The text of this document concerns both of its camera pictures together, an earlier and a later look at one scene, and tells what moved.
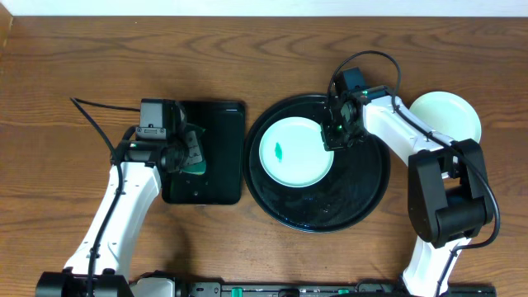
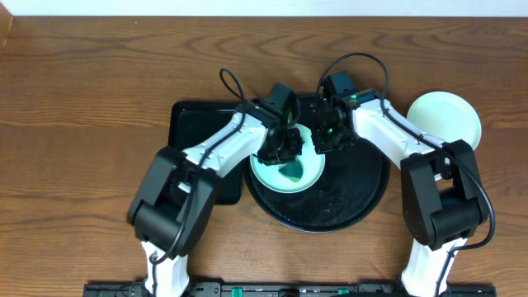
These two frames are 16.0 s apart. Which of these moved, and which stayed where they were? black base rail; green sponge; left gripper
Moved: green sponge; left gripper
Stayed: black base rail
